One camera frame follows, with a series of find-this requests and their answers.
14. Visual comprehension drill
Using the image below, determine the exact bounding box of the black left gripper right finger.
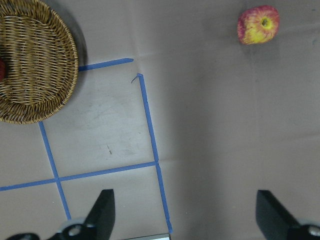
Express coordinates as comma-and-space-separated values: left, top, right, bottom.
255, 189, 320, 240

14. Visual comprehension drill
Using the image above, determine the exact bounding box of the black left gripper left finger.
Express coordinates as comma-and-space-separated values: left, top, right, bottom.
6, 188, 116, 240

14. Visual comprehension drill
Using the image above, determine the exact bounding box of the red yellow apple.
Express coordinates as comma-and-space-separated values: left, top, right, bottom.
237, 5, 280, 45

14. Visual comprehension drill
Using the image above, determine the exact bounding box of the woven wicker basket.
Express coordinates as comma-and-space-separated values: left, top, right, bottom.
0, 0, 79, 124

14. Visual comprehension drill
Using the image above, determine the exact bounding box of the dark red apple in basket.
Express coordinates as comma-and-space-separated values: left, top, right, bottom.
0, 59, 6, 82

